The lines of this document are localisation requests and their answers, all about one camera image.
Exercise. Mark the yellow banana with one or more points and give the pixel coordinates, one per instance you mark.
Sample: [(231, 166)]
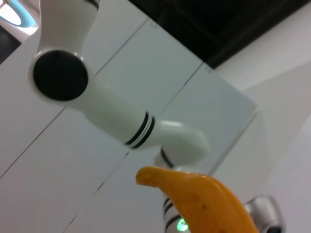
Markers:
[(204, 201)]

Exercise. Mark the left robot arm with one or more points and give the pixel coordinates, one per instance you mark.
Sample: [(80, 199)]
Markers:
[(109, 106)]

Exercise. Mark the round blue rimmed ceiling lamp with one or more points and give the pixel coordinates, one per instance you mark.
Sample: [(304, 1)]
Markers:
[(14, 12)]

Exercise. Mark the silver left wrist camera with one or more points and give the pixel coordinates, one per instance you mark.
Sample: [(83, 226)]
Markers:
[(264, 211)]

